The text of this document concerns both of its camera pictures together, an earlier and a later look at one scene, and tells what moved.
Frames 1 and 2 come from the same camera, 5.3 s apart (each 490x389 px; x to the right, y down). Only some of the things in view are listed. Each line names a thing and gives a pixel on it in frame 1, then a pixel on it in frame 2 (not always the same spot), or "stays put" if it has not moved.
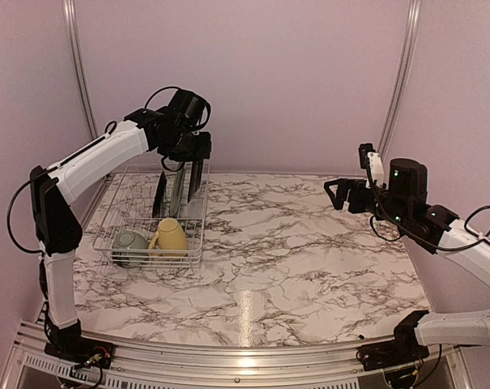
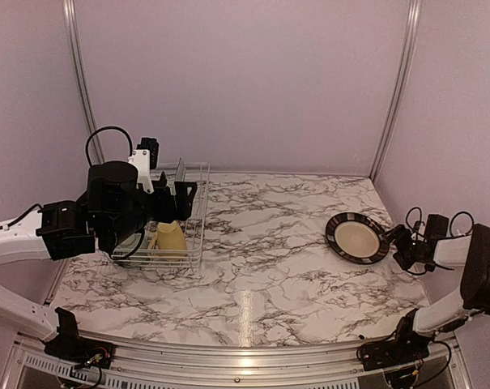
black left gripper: x=202 y=151 -> x=183 y=204
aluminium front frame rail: x=141 y=365 stays put
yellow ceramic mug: x=170 y=240 stays put
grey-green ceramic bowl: x=129 y=250 stays put
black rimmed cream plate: x=195 y=178 -> x=356 y=238
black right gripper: x=345 y=186 -> x=394 y=234
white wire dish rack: x=153 y=215 stays put
